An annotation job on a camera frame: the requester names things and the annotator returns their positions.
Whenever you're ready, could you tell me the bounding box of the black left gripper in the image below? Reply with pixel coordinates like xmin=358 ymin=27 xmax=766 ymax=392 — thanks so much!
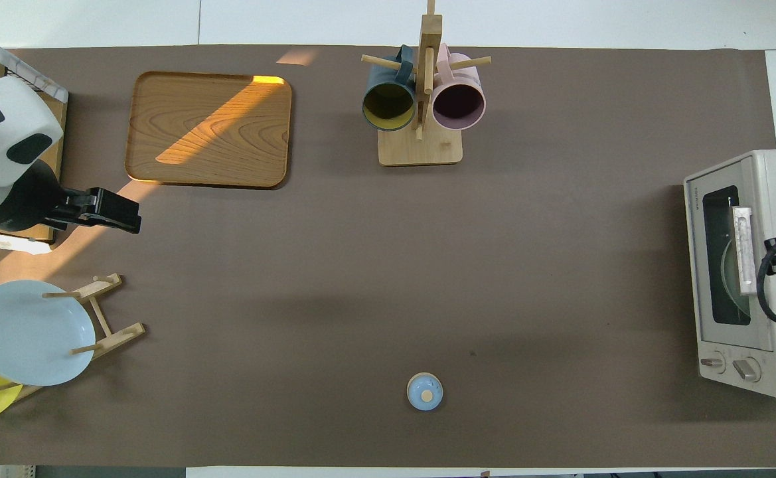
xmin=0 ymin=159 xmax=143 ymax=235

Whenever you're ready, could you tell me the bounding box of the teal round plate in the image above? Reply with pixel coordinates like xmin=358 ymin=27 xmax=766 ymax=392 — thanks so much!
xmin=720 ymin=239 xmax=753 ymax=319

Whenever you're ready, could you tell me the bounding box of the light wooden plate rack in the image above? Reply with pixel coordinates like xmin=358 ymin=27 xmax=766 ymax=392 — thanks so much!
xmin=0 ymin=273 xmax=147 ymax=402

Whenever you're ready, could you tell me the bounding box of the brown wooden tray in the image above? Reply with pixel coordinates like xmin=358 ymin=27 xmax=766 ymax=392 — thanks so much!
xmin=125 ymin=71 xmax=293 ymax=190

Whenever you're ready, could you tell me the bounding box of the light blue plate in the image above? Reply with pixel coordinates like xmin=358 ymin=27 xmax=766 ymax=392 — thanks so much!
xmin=0 ymin=279 xmax=96 ymax=387

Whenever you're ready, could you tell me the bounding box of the white checked cloth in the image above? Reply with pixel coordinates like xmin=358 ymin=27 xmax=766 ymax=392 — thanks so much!
xmin=0 ymin=27 xmax=70 ymax=104

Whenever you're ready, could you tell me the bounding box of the brown table mat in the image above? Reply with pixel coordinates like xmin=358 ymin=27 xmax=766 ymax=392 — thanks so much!
xmin=0 ymin=45 xmax=776 ymax=469

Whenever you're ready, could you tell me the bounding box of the dark blue mug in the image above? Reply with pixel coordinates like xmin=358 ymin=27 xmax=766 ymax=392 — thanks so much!
xmin=361 ymin=45 xmax=418 ymax=132

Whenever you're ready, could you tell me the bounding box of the light wooden mug rack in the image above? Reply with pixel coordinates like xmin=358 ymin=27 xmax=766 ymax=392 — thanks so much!
xmin=361 ymin=0 xmax=493 ymax=167

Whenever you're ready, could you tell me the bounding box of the pink mug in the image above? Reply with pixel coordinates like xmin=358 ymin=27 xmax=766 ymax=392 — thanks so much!
xmin=431 ymin=44 xmax=487 ymax=131

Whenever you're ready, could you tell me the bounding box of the small blue dome bell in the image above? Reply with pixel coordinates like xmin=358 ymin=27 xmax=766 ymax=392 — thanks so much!
xmin=406 ymin=372 xmax=444 ymax=412

